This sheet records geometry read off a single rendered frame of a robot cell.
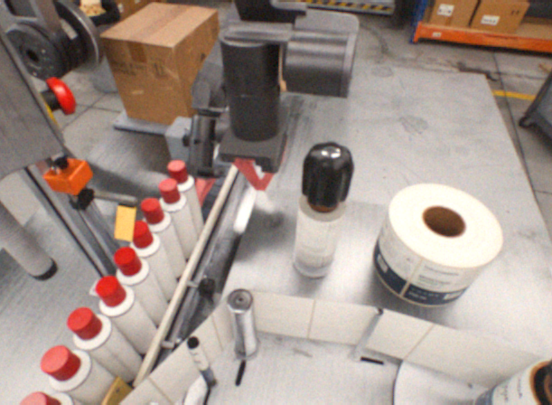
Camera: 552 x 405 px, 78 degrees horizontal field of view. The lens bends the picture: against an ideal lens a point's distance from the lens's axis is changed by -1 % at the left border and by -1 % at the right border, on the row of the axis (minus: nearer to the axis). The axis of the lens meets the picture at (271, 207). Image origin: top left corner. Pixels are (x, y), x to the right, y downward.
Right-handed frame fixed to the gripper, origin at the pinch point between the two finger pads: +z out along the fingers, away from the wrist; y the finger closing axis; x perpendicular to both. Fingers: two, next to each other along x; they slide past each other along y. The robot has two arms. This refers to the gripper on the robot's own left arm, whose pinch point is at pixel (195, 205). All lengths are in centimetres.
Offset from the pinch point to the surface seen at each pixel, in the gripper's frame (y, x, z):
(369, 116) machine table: 39, 55, -31
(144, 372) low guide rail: 4.3, -26.4, 23.6
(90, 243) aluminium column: -12.1, -18.9, 6.5
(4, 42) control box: 1, -48, -21
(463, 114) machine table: 72, 62, -36
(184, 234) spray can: 2.3, -10.3, 4.1
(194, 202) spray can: 2.5, -7.1, -2.0
